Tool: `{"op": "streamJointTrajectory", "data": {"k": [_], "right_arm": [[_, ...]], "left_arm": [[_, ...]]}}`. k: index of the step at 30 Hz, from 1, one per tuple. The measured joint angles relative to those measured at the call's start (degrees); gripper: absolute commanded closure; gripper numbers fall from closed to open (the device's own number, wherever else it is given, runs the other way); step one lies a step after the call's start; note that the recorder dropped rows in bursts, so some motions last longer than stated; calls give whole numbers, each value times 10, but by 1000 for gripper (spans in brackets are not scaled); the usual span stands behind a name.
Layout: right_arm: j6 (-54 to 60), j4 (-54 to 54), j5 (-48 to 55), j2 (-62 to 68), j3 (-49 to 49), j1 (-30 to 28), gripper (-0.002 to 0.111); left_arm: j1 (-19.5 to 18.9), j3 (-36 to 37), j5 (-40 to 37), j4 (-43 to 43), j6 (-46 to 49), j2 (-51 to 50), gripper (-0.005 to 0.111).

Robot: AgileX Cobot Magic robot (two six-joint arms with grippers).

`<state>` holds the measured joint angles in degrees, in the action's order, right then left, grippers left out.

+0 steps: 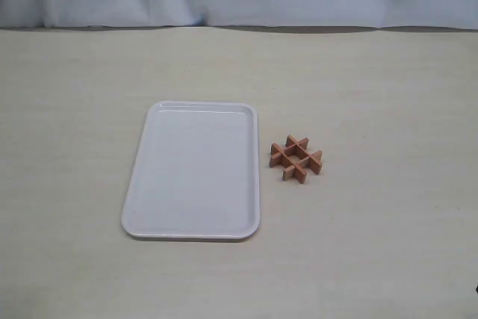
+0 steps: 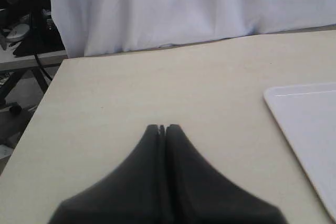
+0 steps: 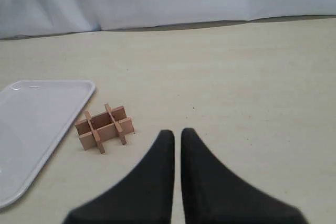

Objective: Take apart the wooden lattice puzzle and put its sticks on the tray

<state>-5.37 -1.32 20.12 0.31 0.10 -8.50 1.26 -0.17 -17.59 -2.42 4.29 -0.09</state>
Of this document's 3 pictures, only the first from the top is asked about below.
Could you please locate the wooden notched puzzle piece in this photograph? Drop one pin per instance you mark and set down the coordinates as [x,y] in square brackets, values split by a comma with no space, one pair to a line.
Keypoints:
[299,169]

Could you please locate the white rectangular plastic tray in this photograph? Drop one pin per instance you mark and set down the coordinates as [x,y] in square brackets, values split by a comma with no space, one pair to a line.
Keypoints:
[196,173]

